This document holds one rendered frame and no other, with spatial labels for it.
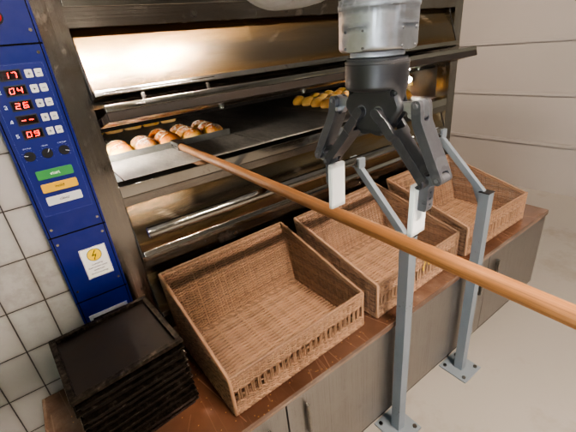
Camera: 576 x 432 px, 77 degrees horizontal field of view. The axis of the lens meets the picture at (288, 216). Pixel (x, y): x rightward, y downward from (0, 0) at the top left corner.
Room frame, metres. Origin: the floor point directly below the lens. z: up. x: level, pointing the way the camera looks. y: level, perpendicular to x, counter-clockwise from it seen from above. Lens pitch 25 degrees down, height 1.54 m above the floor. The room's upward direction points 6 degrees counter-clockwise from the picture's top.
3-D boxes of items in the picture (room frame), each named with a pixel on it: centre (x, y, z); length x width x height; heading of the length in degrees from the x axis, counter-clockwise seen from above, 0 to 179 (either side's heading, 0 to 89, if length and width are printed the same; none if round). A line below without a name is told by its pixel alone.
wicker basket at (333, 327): (1.05, 0.12, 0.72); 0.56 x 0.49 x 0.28; 125
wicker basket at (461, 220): (1.73, -0.89, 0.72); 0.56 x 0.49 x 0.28; 123
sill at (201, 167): (1.62, -0.21, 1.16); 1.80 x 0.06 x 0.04; 124
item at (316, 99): (2.29, -0.46, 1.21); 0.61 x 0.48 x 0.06; 34
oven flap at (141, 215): (1.60, -0.22, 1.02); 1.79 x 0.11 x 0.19; 124
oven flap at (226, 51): (1.60, -0.22, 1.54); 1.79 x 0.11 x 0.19; 124
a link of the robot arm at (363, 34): (0.46, -0.12, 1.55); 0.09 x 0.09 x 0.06
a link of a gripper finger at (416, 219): (0.40, -0.16, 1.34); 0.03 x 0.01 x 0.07; 128
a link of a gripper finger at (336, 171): (0.51, -0.08, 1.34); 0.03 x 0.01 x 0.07; 128
